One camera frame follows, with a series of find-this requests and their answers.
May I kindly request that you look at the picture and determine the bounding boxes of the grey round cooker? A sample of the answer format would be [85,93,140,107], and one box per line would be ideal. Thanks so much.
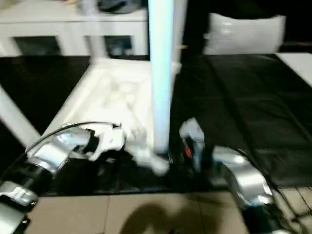
[99,0,147,13]

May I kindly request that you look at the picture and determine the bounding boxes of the grey cushion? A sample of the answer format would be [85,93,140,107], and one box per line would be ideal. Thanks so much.
[203,12,287,55]

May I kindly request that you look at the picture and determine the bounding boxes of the black work mat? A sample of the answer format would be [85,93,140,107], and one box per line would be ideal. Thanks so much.
[0,53,312,195]

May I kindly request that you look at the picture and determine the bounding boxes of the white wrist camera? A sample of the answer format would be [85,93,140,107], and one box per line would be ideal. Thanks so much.
[89,124,127,161]
[179,118,207,171]

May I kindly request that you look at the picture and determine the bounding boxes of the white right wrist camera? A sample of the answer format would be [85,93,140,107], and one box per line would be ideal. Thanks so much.
[179,118,207,171]

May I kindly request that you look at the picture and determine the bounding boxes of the white plastic table top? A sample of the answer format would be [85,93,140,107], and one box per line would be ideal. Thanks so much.
[26,58,182,176]

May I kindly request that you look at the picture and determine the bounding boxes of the thin floor cables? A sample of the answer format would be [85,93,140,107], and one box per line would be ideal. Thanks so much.
[280,187,312,220]

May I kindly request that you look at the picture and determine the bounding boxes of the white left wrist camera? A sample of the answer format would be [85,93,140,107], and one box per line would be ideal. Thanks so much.
[89,124,127,161]

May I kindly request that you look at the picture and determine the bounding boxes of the white glass-door cabinet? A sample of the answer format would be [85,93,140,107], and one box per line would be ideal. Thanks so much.
[0,0,150,57]

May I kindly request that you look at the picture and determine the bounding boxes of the white flat board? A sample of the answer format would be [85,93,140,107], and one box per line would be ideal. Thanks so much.
[274,52,312,88]

